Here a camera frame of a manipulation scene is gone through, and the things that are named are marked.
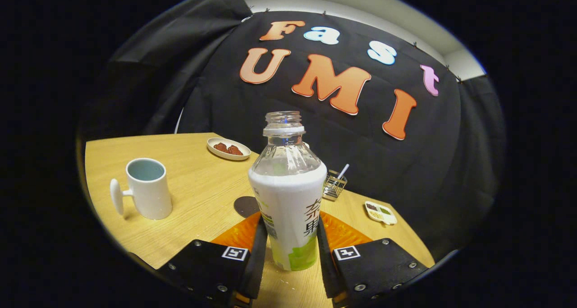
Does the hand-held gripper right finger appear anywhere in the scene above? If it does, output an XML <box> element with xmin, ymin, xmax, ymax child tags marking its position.
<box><xmin>317</xmin><ymin>211</ymin><xmax>429</xmax><ymax>307</ymax></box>

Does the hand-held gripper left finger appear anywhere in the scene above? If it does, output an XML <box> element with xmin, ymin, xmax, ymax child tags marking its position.
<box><xmin>158</xmin><ymin>212</ymin><xmax>269</xmax><ymax>307</ymax></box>

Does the dark brown round coaster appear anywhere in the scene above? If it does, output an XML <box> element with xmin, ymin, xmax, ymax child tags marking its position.
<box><xmin>234</xmin><ymin>196</ymin><xmax>261</xmax><ymax>218</ymax></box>

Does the clear juice bottle white label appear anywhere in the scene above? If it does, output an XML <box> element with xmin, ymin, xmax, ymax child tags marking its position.
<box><xmin>248</xmin><ymin>111</ymin><xmax>328</xmax><ymax>271</ymax></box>

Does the white cup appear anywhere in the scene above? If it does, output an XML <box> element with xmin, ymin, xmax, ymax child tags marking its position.
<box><xmin>110</xmin><ymin>158</ymin><xmax>173</xmax><ymax>221</ymax></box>

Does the small divided seed dish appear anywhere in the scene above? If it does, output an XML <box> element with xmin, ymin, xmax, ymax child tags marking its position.
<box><xmin>365</xmin><ymin>201</ymin><xmax>398</xmax><ymax>225</ymax></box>

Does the wooden table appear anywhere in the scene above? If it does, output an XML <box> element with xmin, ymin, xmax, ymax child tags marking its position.
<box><xmin>85</xmin><ymin>133</ymin><xmax>435</xmax><ymax>308</ymax></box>

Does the white oval plate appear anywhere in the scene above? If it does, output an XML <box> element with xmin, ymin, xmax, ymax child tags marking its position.
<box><xmin>207</xmin><ymin>138</ymin><xmax>251</xmax><ymax>161</ymax></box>

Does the metal wire basket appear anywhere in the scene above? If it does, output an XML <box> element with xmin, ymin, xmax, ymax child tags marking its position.
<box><xmin>323</xmin><ymin>170</ymin><xmax>348</xmax><ymax>202</ymax></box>

